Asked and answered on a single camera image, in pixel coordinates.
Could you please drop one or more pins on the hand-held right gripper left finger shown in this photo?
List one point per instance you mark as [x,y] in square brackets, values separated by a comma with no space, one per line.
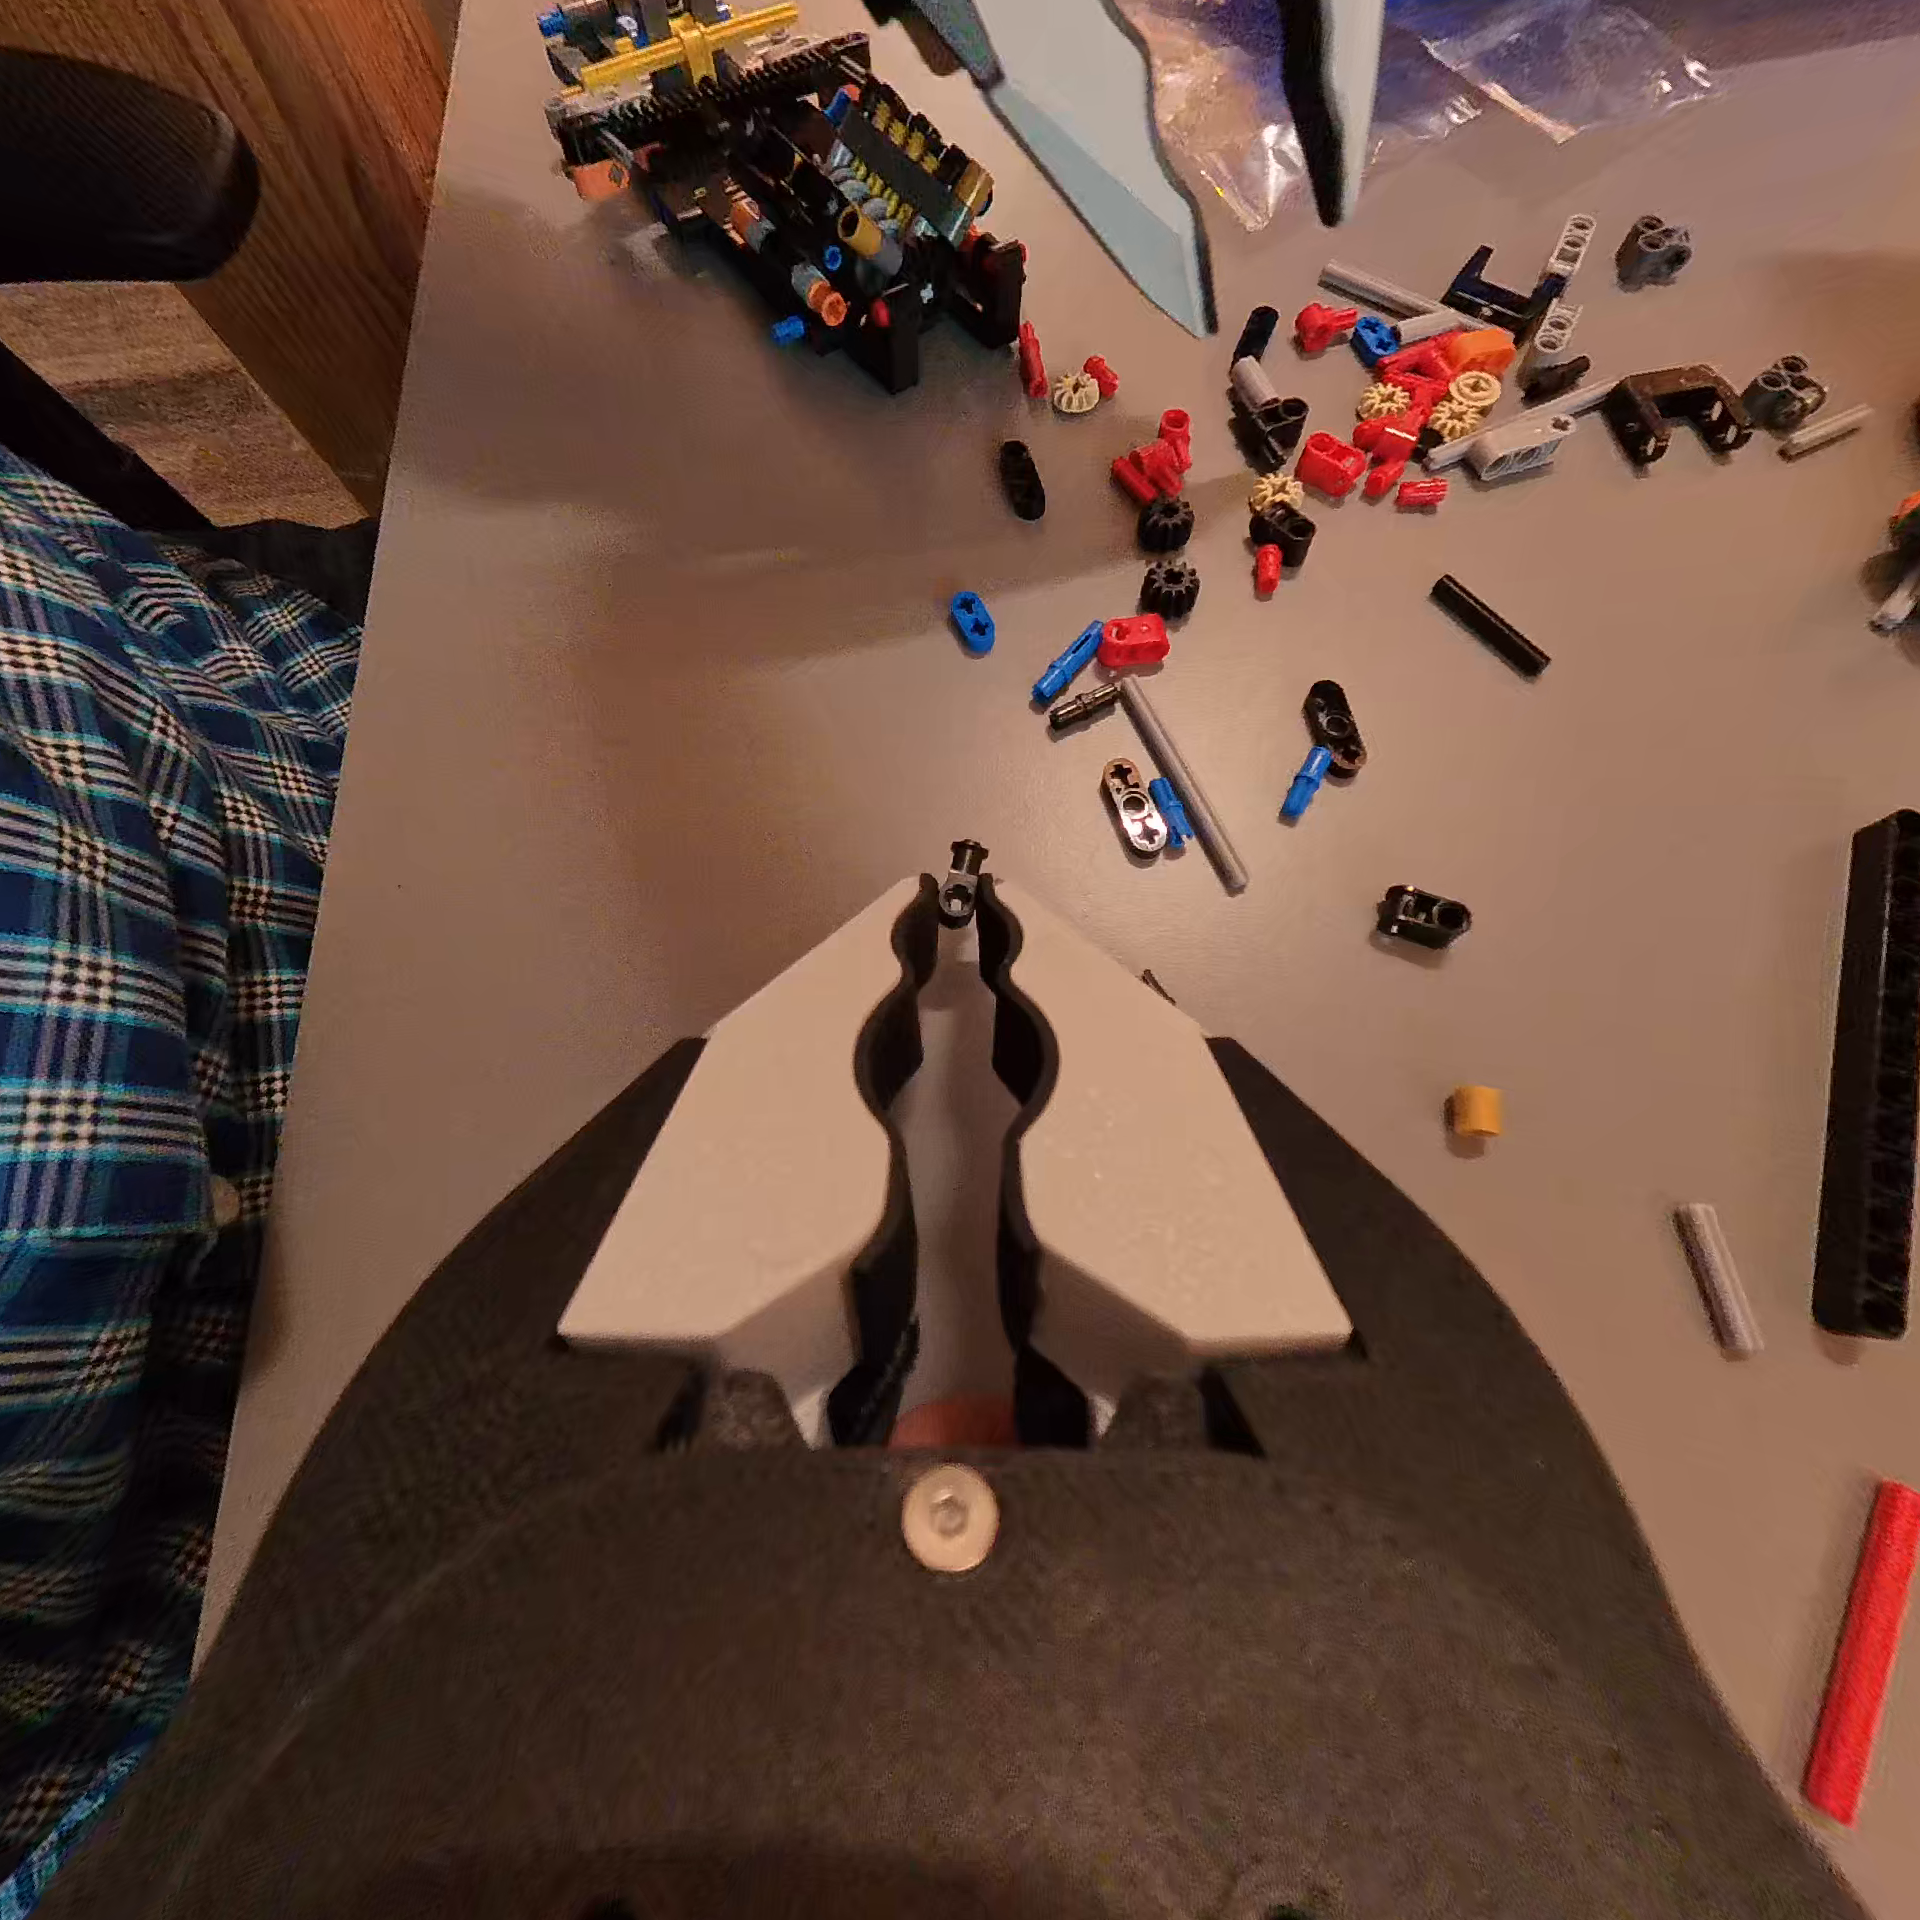
[705,1201]

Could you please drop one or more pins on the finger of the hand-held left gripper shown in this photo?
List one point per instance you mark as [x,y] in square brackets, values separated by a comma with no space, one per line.
[1332,105]
[1081,134]

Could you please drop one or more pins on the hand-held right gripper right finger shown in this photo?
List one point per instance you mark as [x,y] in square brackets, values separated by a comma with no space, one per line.
[1184,1201]

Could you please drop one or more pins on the lego engine car model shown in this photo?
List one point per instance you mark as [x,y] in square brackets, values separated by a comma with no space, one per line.
[781,195]

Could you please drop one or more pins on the black lego bush connector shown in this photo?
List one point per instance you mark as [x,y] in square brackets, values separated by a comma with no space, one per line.
[962,894]

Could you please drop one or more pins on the long black lego beam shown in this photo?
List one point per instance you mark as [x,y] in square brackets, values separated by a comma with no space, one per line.
[1873,1073]

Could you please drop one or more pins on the red lego axle pin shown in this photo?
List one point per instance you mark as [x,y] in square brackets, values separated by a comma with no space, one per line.
[1033,360]

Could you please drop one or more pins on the tan lego bevel gear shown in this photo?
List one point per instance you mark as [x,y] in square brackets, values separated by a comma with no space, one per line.
[1075,392]

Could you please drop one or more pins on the yellow lego bush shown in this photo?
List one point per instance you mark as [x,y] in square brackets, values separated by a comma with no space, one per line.
[1475,1112]

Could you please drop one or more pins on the black three-hole lego liftarm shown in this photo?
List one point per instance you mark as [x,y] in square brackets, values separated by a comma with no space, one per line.
[1023,480]

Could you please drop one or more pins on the dark grey lego connector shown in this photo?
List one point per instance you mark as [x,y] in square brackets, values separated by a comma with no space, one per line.
[1653,249]

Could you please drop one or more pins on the pile of mixed lego pieces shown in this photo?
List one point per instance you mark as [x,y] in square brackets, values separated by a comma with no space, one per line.
[1331,463]

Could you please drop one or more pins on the black perpendicular lego connector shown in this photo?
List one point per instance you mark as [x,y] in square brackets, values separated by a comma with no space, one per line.
[1422,913]

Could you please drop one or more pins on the grey three-hole lego liftarm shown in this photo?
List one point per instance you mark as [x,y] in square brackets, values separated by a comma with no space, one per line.
[1515,447]

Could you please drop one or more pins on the dark thin lego liftarm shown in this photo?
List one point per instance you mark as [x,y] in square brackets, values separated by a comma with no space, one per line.
[1137,806]

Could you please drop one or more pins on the black lego gear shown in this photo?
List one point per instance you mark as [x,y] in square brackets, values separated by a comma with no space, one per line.
[1167,524]
[1171,588]

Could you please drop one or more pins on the long grey lego axle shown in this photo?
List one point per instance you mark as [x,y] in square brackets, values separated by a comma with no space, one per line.
[1184,784]

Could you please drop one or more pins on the black two-hole lego liftarm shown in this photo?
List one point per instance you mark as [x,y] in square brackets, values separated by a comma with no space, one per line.
[1334,726]

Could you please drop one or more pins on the blue two-hole lego liftarm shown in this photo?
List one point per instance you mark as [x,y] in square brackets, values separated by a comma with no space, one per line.
[972,620]

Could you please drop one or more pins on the black lego friction pin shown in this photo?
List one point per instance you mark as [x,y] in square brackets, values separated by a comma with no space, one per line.
[1082,704]

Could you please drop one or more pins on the red lego connector block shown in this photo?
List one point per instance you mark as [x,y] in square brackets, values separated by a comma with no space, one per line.
[1132,641]

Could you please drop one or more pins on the long blue lego pin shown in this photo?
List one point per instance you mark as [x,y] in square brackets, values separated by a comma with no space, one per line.
[1067,663]

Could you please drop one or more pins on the dark double lego connector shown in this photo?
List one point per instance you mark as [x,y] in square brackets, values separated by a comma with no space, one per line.
[1785,392]

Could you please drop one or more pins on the short grey lego axle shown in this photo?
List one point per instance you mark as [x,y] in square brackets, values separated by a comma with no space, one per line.
[1718,1278]

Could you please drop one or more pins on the black lego axle rod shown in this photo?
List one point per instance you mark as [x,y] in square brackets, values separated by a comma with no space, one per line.
[1488,626]

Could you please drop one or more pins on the thin grey lego axle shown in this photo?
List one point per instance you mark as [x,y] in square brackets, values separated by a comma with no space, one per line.
[1826,430]

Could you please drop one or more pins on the grey lego gear assembly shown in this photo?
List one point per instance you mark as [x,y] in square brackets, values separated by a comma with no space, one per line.
[1893,570]

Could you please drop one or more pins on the red lego axle tube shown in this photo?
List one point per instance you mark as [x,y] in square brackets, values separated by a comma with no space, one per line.
[1861,1651]

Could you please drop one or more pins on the large clear plastic bag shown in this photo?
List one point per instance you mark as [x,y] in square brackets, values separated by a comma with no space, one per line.
[1501,75]

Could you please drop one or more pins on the person's plaid shirt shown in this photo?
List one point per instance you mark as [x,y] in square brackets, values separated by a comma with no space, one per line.
[134,901]

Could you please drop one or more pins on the black office chair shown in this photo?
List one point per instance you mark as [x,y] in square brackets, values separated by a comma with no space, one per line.
[104,164]

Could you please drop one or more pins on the black lego bracket piece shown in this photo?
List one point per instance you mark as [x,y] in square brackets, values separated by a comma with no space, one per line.
[1673,408]

